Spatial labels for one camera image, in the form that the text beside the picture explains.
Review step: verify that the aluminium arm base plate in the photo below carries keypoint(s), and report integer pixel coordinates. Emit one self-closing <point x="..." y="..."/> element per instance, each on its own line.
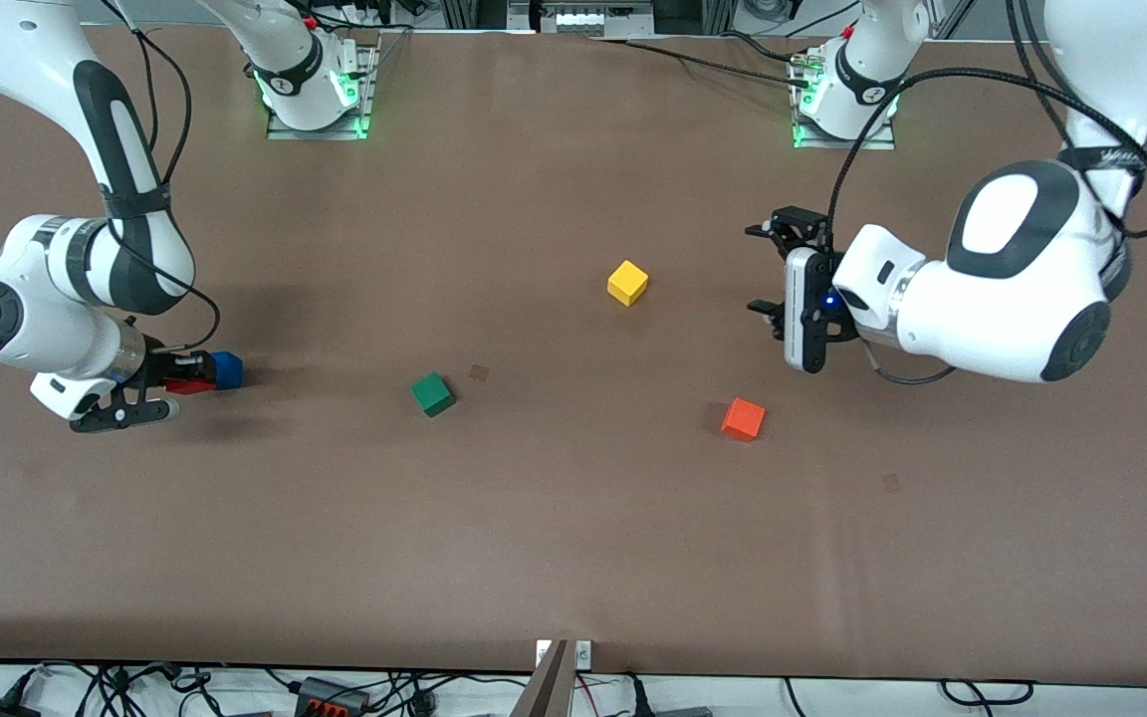
<point x="877" y="144"/>
<point x="285" y="132"/>

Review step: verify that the yellow wooden block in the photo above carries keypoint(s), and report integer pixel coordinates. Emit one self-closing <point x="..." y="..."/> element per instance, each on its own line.
<point x="627" y="284"/>

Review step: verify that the red wooden block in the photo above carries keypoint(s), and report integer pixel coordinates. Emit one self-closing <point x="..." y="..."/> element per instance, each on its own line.
<point x="190" y="386"/>

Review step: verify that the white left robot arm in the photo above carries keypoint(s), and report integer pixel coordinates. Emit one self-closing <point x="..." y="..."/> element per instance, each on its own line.
<point x="992" y="299"/>

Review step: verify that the orange wooden block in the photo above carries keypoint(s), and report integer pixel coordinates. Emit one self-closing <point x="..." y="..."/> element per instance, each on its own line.
<point x="743" y="420"/>

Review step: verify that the brown table cover sheet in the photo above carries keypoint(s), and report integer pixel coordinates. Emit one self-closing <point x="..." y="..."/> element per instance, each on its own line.
<point x="573" y="548"/>

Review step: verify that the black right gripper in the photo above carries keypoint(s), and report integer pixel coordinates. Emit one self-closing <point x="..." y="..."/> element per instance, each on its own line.
<point x="157" y="370"/>

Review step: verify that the grey metal mounting bar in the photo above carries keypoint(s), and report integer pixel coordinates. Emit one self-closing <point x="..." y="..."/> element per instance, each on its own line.
<point x="546" y="692"/>

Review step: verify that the white mounting bracket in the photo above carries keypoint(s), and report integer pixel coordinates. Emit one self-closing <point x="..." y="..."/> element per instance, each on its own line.
<point x="583" y="653"/>

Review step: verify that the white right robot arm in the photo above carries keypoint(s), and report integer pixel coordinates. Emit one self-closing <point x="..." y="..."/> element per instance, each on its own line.
<point x="56" y="349"/>

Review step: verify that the black and orange connector box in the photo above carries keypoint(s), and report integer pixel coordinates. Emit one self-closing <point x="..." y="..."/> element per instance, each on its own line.
<point x="320" y="689"/>

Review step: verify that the blue wooden block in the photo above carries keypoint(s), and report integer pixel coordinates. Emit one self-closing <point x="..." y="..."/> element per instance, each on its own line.
<point x="228" y="370"/>

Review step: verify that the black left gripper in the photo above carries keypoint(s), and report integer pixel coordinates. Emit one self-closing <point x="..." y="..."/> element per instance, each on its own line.
<point x="795" y="227"/>

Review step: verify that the green wooden block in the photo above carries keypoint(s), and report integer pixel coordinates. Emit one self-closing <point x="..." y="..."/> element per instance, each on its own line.
<point x="432" y="396"/>

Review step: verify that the grey terminal block unit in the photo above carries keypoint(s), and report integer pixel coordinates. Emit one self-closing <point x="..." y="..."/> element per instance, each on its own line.
<point x="583" y="20"/>

